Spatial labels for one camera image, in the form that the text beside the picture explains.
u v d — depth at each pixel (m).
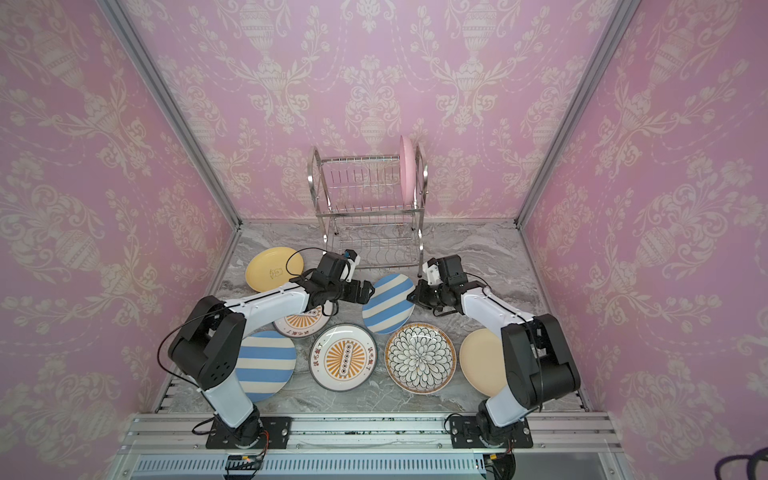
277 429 0.75
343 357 0.86
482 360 0.85
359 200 1.16
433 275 0.85
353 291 0.83
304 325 0.93
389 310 0.92
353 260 0.86
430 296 0.81
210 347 0.47
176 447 0.74
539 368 0.46
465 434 0.73
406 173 0.75
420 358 0.85
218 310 0.51
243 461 0.73
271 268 1.06
